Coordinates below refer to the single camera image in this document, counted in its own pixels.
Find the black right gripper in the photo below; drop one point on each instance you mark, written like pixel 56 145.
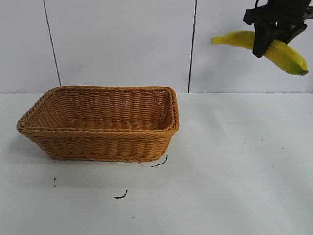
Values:
pixel 276 11

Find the yellow banana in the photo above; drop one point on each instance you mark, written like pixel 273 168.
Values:
pixel 286 55

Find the brown woven wicker basket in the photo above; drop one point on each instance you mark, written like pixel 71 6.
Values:
pixel 102 144

